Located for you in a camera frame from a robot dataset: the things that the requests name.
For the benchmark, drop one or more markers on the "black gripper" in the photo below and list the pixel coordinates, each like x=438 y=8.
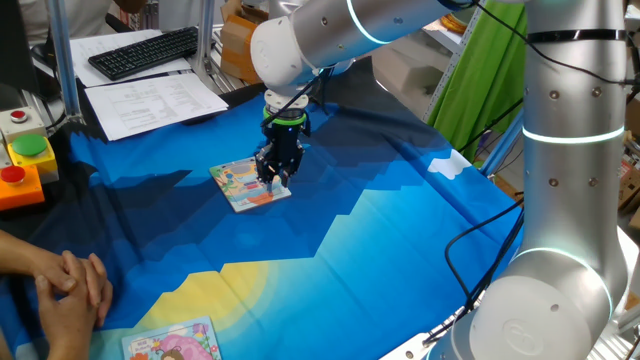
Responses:
x=282 y=137

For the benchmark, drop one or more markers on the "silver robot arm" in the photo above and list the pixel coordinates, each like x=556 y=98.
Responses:
x=565 y=175

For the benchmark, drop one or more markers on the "person's left forearm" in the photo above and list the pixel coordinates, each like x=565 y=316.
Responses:
x=15 y=252

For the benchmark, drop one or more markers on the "yellow bus puzzle board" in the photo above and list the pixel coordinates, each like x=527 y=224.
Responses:
x=240 y=185

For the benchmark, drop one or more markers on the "person's left hand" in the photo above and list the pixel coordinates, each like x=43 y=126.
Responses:
x=70 y=272

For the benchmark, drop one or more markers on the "person's right hand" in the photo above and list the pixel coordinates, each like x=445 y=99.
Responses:
x=67 y=325

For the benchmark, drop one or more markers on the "blue landscape print tablecloth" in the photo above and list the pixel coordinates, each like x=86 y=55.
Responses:
x=325 y=240

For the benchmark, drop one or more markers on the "brown cardboard box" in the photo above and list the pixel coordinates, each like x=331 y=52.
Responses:
x=237 y=47

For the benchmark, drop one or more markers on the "printed white paper sheet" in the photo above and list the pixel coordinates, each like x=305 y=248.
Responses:
x=155 y=102

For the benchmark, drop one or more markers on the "white shelf unit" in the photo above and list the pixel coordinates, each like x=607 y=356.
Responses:
x=415 y=70

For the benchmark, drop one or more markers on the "black keyboard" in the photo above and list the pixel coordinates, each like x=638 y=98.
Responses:
x=145 y=50

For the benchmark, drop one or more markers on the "pink picture book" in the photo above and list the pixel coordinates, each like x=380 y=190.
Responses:
x=172 y=345

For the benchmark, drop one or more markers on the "green cloth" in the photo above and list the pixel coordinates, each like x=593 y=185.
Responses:
x=480 y=80

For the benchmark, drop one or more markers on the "blue grey metal pole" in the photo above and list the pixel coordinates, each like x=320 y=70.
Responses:
x=502 y=142

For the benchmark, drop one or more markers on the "yellow tape roll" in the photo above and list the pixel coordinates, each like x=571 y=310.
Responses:
x=454 y=23

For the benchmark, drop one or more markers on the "yellow box green button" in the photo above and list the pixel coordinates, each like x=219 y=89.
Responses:
x=32 y=152

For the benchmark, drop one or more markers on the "orange box red button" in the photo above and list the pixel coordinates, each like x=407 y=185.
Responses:
x=20 y=187

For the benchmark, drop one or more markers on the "white box red button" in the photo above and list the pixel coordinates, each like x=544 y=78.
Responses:
x=22 y=125

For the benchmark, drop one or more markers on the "person in white shirt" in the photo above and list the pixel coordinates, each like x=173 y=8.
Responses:
x=65 y=15

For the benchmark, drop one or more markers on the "black monitor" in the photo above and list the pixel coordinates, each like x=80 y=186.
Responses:
x=17 y=45

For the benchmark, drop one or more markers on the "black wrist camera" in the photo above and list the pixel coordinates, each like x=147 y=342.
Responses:
x=305 y=127

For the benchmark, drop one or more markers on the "aluminium profile post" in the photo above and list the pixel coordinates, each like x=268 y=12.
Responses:
x=64 y=60
x=204 y=35

